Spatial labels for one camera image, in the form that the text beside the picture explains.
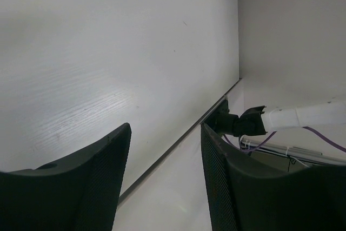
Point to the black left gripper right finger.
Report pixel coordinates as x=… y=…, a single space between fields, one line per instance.
x=245 y=194

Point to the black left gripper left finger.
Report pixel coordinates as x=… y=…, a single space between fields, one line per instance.
x=77 y=192

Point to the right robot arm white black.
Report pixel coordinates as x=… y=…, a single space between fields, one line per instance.
x=260 y=120

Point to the aluminium table edge rail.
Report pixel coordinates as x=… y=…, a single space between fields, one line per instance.
x=127 y=193

